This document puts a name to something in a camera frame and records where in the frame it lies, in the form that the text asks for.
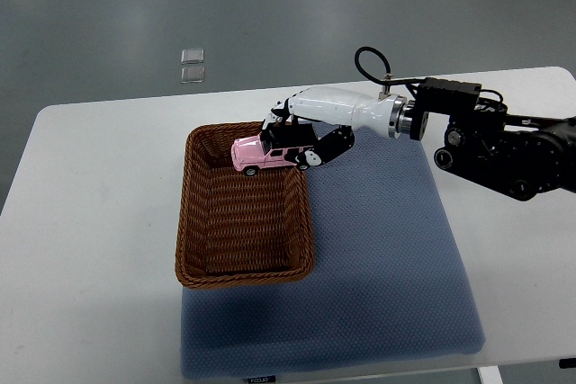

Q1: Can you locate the blue-grey textured mat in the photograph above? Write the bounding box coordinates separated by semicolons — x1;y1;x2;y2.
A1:
181;129;485;380

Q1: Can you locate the black cable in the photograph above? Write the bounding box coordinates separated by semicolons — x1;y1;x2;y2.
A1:
354;46;428;98

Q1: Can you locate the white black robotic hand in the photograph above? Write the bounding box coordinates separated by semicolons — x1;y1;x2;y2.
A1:
261;86;414;170

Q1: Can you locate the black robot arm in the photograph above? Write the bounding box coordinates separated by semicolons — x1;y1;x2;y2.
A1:
405;77;575;201

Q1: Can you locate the white table leg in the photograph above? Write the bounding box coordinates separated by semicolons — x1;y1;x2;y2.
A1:
477;366;503;384

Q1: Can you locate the brown wicker basket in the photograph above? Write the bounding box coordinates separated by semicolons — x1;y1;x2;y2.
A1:
175;122;315;290

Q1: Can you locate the pink toy car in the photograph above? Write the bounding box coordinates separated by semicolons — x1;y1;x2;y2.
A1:
230;123;318;176

